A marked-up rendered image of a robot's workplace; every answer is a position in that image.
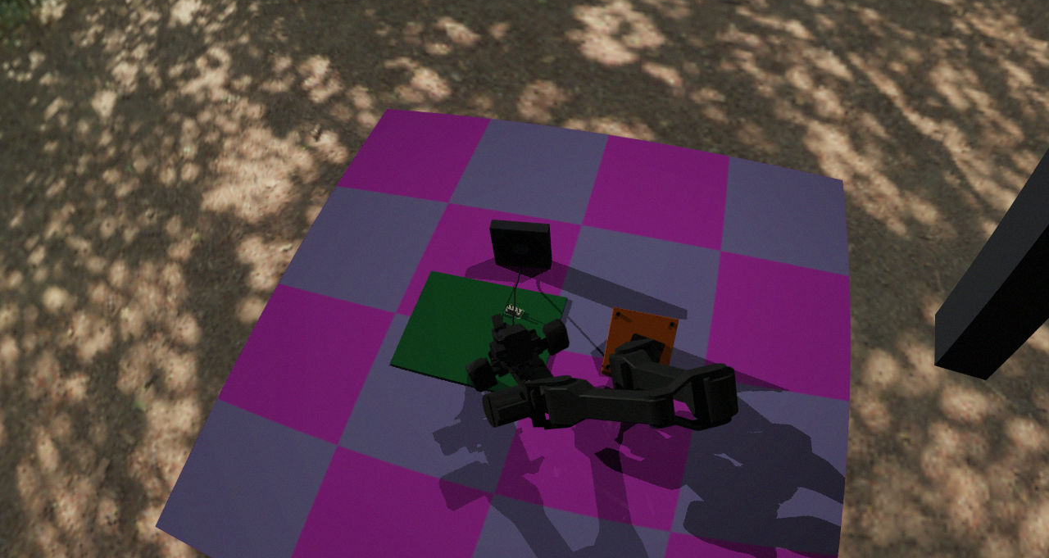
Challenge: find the green circuit board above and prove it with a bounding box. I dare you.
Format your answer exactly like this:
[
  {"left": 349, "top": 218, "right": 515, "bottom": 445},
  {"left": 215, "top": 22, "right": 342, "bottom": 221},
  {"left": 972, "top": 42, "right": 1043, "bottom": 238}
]
[{"left": 390, "top": 271, "right": 568, "bottom": 387}]

